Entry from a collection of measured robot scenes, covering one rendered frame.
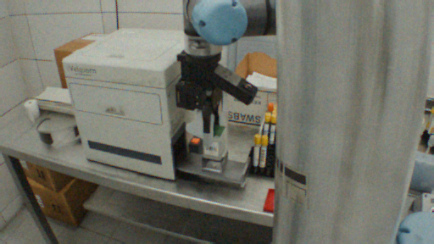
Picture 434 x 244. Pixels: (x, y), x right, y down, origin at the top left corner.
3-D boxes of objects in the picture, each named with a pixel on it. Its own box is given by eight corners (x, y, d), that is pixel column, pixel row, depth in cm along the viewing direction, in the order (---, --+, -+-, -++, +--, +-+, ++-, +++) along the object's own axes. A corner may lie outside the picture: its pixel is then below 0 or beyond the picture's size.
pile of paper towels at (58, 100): (33, 108, 110) (30, 97, 107) (51, 96, 118) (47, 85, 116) (80, 117, 103) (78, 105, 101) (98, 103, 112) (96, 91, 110)
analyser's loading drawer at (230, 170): (163, 170, 78) (161, 154, 75) (174, 155, 83) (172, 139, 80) (243, 187, 73) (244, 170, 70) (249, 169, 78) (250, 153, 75)
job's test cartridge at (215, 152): (203, 158, 73) (202, 135, 70) (209, 146, 77) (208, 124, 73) (219, 161, 72) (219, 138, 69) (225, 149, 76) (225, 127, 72)
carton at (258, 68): (225, 124, 99) (225, 80, 91) (245, 86, 123) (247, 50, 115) (303, 137, 93) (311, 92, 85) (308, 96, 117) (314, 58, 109)
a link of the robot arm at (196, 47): (226, 28, 62) (214, 39, 55) (226, 49, 64) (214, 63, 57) (191, 25, 63) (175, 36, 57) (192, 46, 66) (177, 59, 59)
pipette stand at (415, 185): (393, 191, 72) (407, 161, 67) (393, 174, 78) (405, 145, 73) (430, 200, 69) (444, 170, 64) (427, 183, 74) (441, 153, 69)
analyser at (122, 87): (85, 160, 84) (58, 58, 68) (132, 113, 106) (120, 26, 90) (185, 185, 76) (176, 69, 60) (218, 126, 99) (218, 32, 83)
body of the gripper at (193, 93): (189, 95, 72) (186, 45, 66) (225, 100, 70) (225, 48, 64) (175, 110, 66) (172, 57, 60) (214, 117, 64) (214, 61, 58)
